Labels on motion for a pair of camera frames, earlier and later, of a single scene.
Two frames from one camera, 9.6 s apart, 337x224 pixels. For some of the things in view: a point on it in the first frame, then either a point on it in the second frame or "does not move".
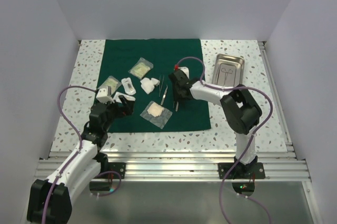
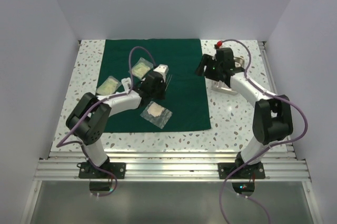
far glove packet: (140, 68) does not move
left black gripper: (126, 109) to (161, 96)
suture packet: (128, 86) does not move
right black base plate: (242, 170) does not move
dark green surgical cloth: (140, 68) does not move
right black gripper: (177, 97) to (207, 60)
